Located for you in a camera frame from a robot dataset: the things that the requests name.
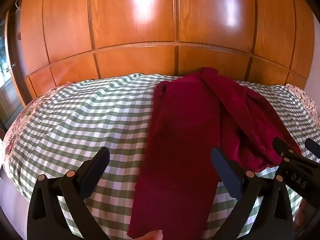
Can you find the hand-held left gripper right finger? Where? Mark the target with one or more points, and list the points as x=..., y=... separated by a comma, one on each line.
x=225, y=170

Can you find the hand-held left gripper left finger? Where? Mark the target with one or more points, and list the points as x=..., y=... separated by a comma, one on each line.
x=96, y=166

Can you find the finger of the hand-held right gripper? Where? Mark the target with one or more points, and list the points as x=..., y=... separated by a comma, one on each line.
x=283, y=147
x=313, y=147

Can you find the red fleece garment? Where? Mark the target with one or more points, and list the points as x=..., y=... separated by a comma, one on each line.
x=180, y=130

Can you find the person's right hand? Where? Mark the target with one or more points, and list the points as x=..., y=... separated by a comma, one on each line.
x=306, y=208

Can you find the person's left hand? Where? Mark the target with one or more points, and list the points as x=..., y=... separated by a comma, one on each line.
x=155, y=236

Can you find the green checkered bed sheet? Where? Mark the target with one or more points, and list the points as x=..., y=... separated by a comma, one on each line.
x=87, y=120

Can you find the floral bedspread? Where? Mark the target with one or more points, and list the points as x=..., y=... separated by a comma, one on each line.
x=23, y=115

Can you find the wooden door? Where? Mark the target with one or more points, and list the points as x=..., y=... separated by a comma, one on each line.
x=8, y=62

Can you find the wooden wardrobe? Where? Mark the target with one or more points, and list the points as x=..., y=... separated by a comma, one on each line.
x=135, y=25

